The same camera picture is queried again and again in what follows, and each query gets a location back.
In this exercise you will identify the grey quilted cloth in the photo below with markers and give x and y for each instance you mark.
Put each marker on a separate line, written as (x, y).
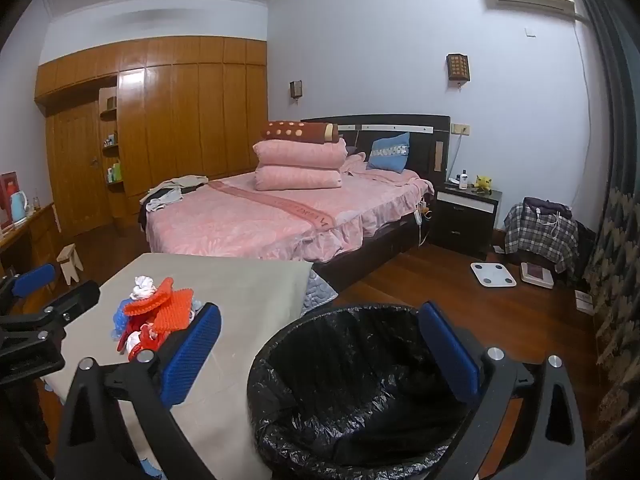
(320, 292)

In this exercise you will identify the dark nightstand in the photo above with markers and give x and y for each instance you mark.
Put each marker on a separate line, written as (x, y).
(465, 220)

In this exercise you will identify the light blue kettle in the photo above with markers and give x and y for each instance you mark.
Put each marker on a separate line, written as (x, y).
(19, 205)

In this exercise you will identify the red box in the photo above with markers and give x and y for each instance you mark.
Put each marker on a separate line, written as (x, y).
(6, 190)

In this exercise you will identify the small white box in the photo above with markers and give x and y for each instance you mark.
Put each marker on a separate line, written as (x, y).
(582, 301)

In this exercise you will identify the glass bottle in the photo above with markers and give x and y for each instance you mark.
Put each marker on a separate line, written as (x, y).
(36, 201)

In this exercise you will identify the large wall lamp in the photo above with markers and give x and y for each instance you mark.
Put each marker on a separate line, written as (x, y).
(458, 67)

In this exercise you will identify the blue sock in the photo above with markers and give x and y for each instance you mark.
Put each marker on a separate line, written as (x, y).
(116, 320)

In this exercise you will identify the small wall lamp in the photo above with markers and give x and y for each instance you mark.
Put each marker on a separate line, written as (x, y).
(296, 89)

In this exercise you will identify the plaid cloth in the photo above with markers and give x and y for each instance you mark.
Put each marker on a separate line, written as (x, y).
(530, 237)

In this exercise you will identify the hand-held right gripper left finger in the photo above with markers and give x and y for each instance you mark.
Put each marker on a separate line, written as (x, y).
(192, 355)

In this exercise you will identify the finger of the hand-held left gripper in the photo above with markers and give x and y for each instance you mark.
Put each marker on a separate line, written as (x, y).
(70, 302)
(35, 277)

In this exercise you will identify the white bathroom scale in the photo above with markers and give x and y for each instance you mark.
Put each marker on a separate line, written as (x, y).
(492, 275)

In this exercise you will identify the white tissue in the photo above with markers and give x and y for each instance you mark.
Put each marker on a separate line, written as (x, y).
(142, 285)

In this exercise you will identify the patterned curtain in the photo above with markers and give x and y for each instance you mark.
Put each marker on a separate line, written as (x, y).
(615, 285)

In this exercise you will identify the scale with red top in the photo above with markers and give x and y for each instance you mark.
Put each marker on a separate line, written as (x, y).
(536, 274)

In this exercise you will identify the brown dotted pillow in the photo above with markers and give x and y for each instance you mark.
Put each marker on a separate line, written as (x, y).
(295, 131)

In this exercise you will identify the pink folded quilt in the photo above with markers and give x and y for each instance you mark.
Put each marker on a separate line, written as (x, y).
(297, 178)
(300, 152)

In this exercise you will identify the orange mesh pad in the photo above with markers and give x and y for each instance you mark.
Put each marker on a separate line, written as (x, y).
(145, 304)
(175, 315)

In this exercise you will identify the pile of clothes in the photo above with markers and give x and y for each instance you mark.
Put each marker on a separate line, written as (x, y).
(172, 190)

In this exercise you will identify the wooden wardrobe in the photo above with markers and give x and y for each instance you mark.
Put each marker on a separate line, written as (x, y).
(200, 120)

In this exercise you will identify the pink bedspread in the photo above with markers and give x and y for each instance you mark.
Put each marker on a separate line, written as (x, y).
(240, 220)

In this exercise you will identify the dark grey curtain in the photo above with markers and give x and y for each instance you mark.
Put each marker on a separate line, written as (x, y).
(612, 85)

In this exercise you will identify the green bottle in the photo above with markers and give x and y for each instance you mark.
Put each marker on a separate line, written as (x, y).
(114, 172)

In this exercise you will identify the blue cushion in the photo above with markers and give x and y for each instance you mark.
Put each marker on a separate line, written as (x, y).
(390, 152)

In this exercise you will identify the white power strip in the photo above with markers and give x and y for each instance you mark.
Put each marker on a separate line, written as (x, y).
(417, 217)

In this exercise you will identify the dark wooden bed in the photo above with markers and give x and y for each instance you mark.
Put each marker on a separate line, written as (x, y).
(425, 145)

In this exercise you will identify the wall socket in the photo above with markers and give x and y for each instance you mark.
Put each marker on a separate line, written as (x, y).
(460, 128)

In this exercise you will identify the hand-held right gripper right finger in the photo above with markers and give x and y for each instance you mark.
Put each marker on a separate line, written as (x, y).
(450, 355)

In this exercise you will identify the trash bin with black bag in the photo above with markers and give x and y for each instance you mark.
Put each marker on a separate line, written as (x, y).
(350, 385)

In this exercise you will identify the small wooden stool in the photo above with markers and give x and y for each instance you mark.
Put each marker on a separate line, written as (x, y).
(70, 260)

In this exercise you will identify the dark jacket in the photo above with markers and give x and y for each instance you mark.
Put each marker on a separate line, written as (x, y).
(545, 207)

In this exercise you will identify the yellow plush toy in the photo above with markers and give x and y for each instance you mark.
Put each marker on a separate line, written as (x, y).
(482, 182)

